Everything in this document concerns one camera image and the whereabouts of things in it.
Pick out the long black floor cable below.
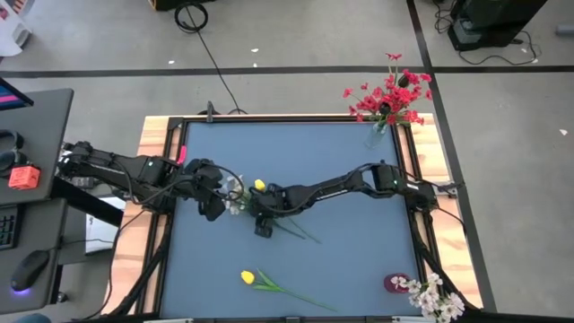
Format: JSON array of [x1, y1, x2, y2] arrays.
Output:
[[183, 3, 248, 116]]

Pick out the black keyboard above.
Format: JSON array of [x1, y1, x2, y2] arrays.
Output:
[[0, 205, 20, 251]]

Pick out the black table frame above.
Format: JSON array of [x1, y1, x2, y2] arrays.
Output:
[[136, 114, 449, 323]]

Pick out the small black floor box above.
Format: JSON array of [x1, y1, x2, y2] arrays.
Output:
[[149, 0, 217, 13]]

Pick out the black cable sleeve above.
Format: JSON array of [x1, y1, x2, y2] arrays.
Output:
[[107, 214, 174, 318], [410, 210, 479, 313]]

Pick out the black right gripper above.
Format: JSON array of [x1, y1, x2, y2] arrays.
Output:
[[248, 183, 291, 240]]

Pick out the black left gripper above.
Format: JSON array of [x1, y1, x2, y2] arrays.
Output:
[[185, 157, 232, 223]]

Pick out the large black equipment box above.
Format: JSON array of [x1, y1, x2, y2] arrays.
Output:
[[447, 0, 549, 52]]

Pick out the clear glass vase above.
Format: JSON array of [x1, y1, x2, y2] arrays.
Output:
[[363, 120, 389, 151]]

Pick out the coiled black floor cable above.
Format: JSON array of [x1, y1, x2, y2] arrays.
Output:
[[173, 2, 210, 35]]

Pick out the grey keyboard tray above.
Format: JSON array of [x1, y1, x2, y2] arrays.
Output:
[[0, 197, 89, 315]]

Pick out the thin black equipment cable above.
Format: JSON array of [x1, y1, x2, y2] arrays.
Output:
[[457, 30, 542, 67]]

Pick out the desk monitor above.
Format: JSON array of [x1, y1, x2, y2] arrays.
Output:
[[0, 78, 35, 112]]

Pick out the yellow tulip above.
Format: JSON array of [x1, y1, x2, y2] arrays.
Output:
[[240, 269, 338, 312], [253, 178, 323, 246]]

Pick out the white flower bunch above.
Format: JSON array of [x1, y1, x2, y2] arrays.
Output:
[[389, 271, 466, 323], [222, 173, 308, 241]]

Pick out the orange cube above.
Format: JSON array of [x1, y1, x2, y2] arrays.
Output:
[[7, 165, 41, 190]]

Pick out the black computer mouse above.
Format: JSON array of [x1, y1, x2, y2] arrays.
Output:
[[9, 249, 51, 292]]

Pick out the black headphones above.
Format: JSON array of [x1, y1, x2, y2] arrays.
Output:
[[0, 128, 26, 174]]

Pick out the white box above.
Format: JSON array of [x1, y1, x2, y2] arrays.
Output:
[[84, 196, 127, 256]]

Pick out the blue table mat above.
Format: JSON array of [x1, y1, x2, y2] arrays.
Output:
[[161, 120, 427, 318]]

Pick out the red vase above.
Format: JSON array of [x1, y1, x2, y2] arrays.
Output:
[[383, 272, 413, 295]]

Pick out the grey desk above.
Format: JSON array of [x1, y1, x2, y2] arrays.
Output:
[[0, 88, 75, 206]]

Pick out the black desk beam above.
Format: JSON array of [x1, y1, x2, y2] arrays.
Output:
[[51, 177, 125, 228]]

